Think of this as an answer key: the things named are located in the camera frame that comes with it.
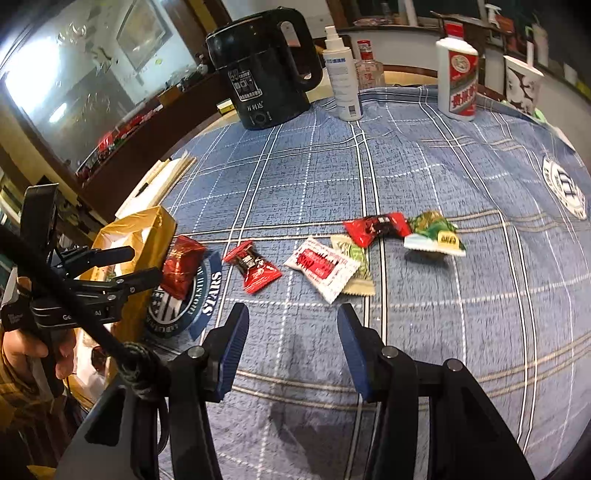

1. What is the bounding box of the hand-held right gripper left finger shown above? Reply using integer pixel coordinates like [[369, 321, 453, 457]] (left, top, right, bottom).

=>
[[54, 302, 251, 480]]

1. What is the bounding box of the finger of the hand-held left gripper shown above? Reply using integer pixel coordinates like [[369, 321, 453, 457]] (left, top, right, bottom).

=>
[[69, 267, 163, 298], [58, 246, 136, 271]]

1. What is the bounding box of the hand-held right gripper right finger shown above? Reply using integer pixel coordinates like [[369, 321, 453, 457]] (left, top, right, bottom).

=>
[[336, 303, 537, 480]]

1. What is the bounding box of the gold cardboard tray box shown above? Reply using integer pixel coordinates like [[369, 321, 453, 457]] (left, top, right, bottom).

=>
[[76, 205, 178, 402]]

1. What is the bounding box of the dark red snack packet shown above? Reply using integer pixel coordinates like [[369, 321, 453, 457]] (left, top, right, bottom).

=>
[[161, 235, 208, 301]]

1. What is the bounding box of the small green beige packet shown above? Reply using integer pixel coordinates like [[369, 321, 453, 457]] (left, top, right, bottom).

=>
[[330, 234, 376, 296]]

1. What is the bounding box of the red black candy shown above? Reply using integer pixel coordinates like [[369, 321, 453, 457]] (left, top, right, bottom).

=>
[[222, 241, 283, 295], [343, 213, 413, 248]]

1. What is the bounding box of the white red snack packet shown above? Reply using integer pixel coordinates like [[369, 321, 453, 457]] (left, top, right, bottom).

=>
[[283, 236, 362, 304]]

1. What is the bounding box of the green packet yellow logo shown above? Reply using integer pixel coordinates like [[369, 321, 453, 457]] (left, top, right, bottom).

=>
[[403, 211, 467, 257]]

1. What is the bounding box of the person's left forearm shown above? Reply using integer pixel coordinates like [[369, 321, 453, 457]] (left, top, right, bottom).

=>
[[0, 364, 75, 435]]

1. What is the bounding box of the person's left hand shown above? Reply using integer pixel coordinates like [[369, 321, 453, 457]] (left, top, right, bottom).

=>
[[0, 276, 78, 380]]

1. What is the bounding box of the dark wooden sideboard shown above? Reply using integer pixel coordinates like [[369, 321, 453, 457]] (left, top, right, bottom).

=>
[[74, 69, 241, 208]]

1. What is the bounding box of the black electric kettle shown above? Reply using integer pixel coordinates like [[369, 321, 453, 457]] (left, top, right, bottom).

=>
[[205, 7, 322, 131]]

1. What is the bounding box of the white spray bottle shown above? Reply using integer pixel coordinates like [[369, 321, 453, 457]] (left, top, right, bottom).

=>
[[322, 26, 363, 122]]

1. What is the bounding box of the clear liquor bottle red cap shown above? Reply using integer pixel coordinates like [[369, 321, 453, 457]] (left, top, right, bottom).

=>
[[355, 40, 385, 90]]

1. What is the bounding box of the white liquor bottle red label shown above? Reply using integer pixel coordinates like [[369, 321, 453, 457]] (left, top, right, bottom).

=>
[[436, 23, 479, 121]]

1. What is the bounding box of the flower print paper cup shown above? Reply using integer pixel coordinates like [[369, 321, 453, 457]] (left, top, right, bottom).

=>
[[503, 55, 544, 116]]

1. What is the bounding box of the framed wall painting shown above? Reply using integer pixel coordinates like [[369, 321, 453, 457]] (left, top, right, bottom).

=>
[[115, 0, 174, 72]]

